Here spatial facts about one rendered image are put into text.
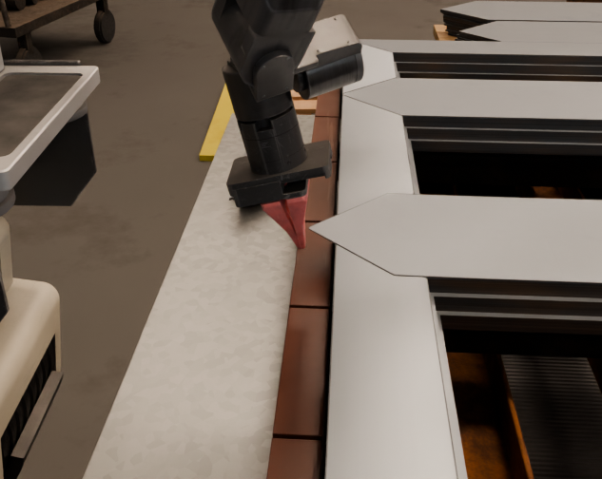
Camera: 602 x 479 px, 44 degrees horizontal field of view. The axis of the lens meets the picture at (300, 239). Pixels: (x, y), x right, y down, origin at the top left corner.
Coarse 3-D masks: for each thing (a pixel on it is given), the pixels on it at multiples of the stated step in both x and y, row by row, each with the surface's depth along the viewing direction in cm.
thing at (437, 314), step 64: (448, 64) 140; (512, 64) 139; (576, 64) 139; (448, 128) 111; (512, 128) 111; (576, 128) 110; (448, 320) 73; (512, 320) 73; (576, 320) 72; (448, 384) 64
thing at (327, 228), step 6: (336, 216) 83; (318, 222) 82; (324, 222) 82; (330, 222) 82; (336, 222) 82; (312, 228) 81; (318, 228) 81; (324, 228) 81; (330, 228) 81; (336, 228) 81; (318, 234) 80; (324, 234) 80; (330, 234) 80; (330, 240) 78
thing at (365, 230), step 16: (352, 208) 85; (368, 208) 85; (384, 208) 85; (352, 224) 81; (368, 224) 81; (384, 224) 81; (336, 240) 78; (352, 240) 78; (368, 240) 78; (384, 240) 78; (368, 256) 76; (384, 256) 76
